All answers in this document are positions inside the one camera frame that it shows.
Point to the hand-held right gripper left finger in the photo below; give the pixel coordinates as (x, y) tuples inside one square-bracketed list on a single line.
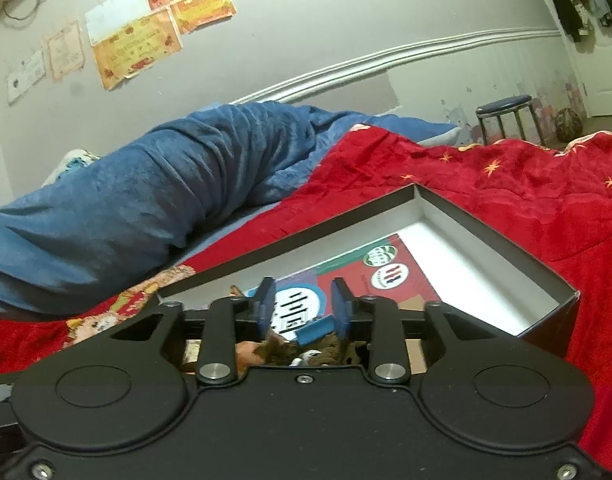
[(266, 310)]

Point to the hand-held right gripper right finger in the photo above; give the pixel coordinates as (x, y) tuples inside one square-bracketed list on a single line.
[(342, 310)]

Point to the brown snack packet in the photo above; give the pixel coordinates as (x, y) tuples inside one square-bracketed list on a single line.
[(235, 291), (248, 352)]

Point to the brown scrunchie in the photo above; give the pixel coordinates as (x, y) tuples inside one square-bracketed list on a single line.
[(331, 351)]

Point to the black cardboard box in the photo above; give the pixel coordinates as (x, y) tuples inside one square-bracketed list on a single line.
[(466, 270)]

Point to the light blue bedsheet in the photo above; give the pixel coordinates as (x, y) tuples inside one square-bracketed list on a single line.
[(225, 240)]

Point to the blue fleece blanket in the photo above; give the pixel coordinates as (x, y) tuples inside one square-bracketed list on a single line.
[(160, 185)]

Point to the red printed blanket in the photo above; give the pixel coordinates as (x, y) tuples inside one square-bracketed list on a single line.
[(511, 195)]

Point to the white and blue plush toy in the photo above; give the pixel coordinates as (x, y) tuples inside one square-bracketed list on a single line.
[(70, 162)]

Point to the round blue stool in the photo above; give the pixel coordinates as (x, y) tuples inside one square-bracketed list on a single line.
[(503, 104)]

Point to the brown patterned ball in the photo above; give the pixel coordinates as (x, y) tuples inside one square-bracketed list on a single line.
[(569, 124)]

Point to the white paper sheet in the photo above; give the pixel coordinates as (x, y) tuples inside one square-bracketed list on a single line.
[(113, 10)]

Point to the white door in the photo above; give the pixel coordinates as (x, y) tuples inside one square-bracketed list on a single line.
[(601, 70)]

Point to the large yellow wall certificate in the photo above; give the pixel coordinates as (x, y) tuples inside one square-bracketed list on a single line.
[(135, 52)]

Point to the orange yellow wall certificate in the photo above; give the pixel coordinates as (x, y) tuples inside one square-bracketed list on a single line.
[(203, 10)]

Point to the beige wall certificate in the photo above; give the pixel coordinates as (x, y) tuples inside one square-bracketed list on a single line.
[(65, 50)]

